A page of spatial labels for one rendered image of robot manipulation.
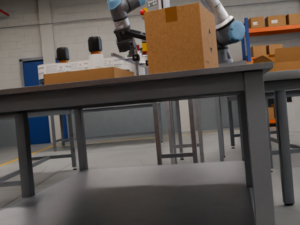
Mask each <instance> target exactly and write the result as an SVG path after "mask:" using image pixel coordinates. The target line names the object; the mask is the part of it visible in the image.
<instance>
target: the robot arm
mask: <svg viewBox="0 0 300 225"><path fill-rule="evenodd" d="M149 1H150V0H107V3H108V7H109V10H110V13H111V15H112V19H113V22H114V25H115V27H116V29H114V31H113V32H114V34H115V35H116V38H117V39H116V40H117V42H116V44H117V47H118V49H119V52H126V51H128V50H129V54H128V55H127V57H132V55H133V54H134V49H137V46H136V42H135V39H134V38H138V39H142V40H146V33H144V32H140V31H136V30H133V29H130V28H131V27H130V23H129V20H128V16H127V14H128V13H130V12H131V11H133V10H135V9H136V8H138V7H141V6H142V5H144V4H145V3H147V2H149ZM200 1H201V3H202V5H203V6H204V7H205V8H206V9H207V10H208V11H209V12H211V13H212V14H213V15H214V16H215V24H216V25H215V27H216V38H217V53H218V64H222V63H231V62H233V59H232V57H231V55H230V53H229V49H228V45H230V44H233V43H237V42H239V41H241V40H242V39H243V38H244V36H245V27H244V25H243V23H242V22H240V21H236V20H235V19H234V17H233V16H229V15H228V13H227V12H226V10H225V9H224V7H223V6H222V4H221V3H220V1H219V0H200ZM137 54H138V51H137Z"/></svg>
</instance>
